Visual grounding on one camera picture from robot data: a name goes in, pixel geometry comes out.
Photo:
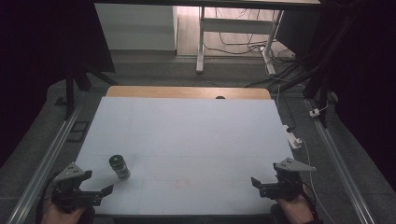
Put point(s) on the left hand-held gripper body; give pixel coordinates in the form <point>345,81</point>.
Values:
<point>67,193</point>

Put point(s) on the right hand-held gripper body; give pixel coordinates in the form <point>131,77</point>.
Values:
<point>286,186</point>

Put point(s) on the person's left hand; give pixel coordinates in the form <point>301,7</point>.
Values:
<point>59,217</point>

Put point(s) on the person's right hand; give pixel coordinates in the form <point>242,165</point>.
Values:
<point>297,211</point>

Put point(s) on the small jar with dark cap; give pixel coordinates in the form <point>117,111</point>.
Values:
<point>120,168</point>

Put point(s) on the white power strip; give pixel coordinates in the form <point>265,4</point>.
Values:
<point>292,138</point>

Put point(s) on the white plug adapter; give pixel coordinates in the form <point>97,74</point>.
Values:
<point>314,113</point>

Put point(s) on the white table cover sheet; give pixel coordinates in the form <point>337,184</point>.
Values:
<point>186,140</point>

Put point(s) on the black metal stand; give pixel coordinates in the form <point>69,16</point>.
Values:
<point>70,90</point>
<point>322,90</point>

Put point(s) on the black table grommet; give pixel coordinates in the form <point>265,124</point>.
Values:
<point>220,97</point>

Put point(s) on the dark curtain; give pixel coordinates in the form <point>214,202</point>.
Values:
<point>28,62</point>
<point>367,77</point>

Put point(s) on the white cabinet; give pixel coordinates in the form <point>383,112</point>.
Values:
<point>137,28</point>

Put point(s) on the aluminium rail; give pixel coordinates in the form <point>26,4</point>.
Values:
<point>339,168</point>
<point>43,169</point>

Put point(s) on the black rectangular frame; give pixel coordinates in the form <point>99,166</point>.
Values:
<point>78,130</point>

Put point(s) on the white desk frame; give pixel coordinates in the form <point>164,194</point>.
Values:
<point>236,26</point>

